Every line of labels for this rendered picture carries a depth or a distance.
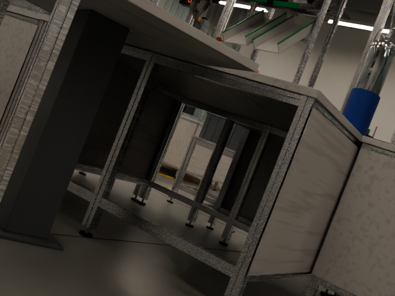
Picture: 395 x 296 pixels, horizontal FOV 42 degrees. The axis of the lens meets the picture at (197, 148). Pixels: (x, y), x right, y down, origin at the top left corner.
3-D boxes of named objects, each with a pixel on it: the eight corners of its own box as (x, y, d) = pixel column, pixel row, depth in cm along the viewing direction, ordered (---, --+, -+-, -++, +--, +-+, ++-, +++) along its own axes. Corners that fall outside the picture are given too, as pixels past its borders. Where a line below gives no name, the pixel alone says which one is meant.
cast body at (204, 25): (199, 30, 233) (205, 16, 233) (191, 28, 235) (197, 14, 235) (208, 37, 240) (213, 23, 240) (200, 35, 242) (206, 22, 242)
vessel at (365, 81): (376, 93, 265) (403, 24, 265) (350, 86, 272) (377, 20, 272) (381, 100, 277) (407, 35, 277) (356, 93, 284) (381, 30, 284)
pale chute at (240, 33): (247, 46, 210) (245, 36, 208) (223, 41, 219) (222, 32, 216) (287, 22, 225) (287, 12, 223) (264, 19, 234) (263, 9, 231)
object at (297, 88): (316, 98, 176) (319, 90, 176) (39, 19, 253) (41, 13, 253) (384, 164, 296) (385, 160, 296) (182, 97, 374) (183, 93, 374)
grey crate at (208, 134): (258, 160, 410) (269, 133, 410) (196, 136, 442) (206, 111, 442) (277, 168, 446) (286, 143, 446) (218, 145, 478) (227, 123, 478)
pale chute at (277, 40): (279, 54, 202) (278, 43, 200) (253, 49, 211) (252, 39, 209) (318, 28, 217) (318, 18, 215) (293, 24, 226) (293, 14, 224)
